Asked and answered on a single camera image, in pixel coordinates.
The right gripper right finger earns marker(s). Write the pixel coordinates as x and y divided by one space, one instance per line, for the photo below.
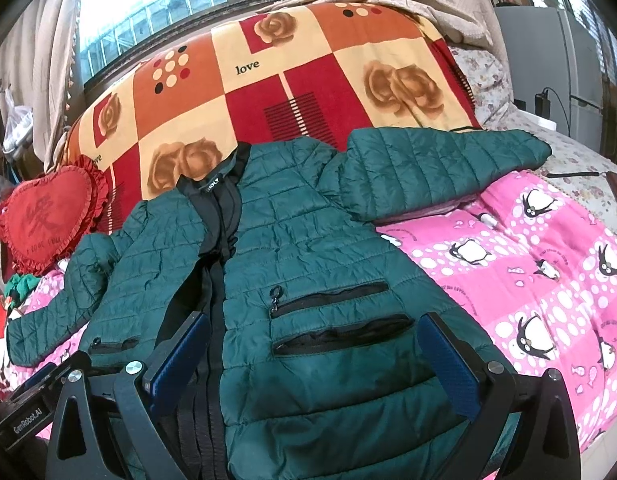
479 391

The black charger with cable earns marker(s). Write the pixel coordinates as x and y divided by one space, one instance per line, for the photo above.
543 106

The green quilted puffer jacket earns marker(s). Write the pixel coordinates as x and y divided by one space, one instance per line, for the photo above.
449 156

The hanging plastic bag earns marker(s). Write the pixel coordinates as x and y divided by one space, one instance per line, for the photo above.
19 128

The red orange rose blanket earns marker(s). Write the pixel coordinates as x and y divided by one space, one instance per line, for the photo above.
322 70

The floral bed sheet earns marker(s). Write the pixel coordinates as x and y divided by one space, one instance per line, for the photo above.
494 109

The green cloth item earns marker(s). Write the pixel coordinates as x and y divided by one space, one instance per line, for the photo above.
19 287

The red heart ruffled pillow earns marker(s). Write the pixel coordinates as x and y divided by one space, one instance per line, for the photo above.
43 220

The small white tube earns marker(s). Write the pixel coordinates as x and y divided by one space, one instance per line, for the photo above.
489 220

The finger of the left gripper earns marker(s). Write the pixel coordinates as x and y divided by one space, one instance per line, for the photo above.
32 381

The black pen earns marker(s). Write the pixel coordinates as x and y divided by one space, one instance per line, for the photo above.
573 174

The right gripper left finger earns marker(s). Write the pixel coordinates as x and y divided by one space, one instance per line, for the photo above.
147 391

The beige curtain left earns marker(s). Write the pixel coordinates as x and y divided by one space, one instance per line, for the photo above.
36 63

